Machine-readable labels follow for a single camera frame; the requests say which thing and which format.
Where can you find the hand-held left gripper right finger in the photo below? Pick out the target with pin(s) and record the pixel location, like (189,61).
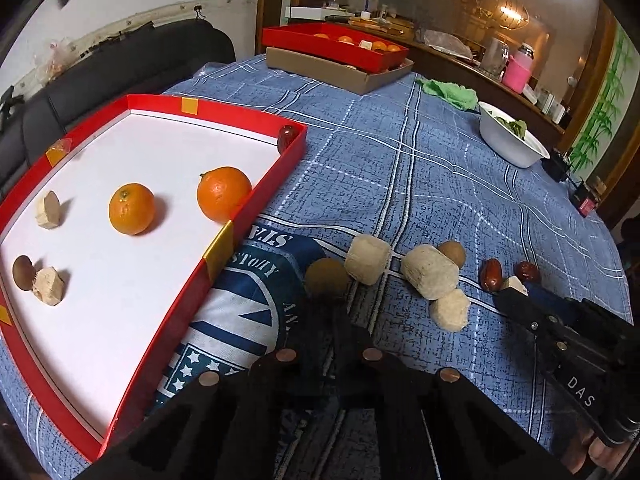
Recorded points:
(350,330)

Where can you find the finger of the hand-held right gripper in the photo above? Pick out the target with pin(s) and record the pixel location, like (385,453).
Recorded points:
(525,315)
(550,300)

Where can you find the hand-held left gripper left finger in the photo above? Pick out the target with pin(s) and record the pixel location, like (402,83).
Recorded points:
(312,320)

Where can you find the red date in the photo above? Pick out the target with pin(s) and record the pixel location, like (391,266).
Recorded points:
(286,135)
(490,274)
(527,271)

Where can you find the brown longan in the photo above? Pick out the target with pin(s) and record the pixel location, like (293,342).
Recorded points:
(452,254)
(22,272)
(327,280)

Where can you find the red tray with white inside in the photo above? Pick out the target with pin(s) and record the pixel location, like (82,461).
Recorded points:
(125,310)

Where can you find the person's right hand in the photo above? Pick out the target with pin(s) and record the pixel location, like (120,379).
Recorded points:
(605,457)

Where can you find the red black device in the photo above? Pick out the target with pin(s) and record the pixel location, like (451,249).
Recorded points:
(585,202)

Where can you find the blue plaid tablecloth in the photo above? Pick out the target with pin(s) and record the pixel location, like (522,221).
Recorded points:
(400,185)

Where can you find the white bowl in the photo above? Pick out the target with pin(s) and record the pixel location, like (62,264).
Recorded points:
(510,147)

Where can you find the green leaves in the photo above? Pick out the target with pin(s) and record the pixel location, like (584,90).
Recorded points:
(515,127)

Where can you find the bamboo print glass panel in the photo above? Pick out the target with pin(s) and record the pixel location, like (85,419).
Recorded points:
(600,125)

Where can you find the green cloth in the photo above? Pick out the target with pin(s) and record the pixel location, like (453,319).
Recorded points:
(447,92)

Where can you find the pink thermos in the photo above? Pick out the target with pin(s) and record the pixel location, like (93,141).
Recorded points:
(517,70)

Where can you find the glass pitcher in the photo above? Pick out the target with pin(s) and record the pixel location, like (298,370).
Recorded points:
(495,57)

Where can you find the brown cardboard box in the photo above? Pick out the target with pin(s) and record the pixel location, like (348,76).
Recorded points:
(310,65)

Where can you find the red box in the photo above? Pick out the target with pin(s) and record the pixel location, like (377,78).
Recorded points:
(300,45)

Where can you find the clear plastic bag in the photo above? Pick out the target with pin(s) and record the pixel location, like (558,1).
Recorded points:
(62,52)
(447,41)

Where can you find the long white box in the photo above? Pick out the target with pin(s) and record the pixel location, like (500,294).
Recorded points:
(310,12)

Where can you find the wooden sideboard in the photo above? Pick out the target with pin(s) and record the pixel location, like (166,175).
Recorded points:
(272,10)

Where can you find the black sofa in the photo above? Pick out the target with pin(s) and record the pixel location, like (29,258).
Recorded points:
(125,65)

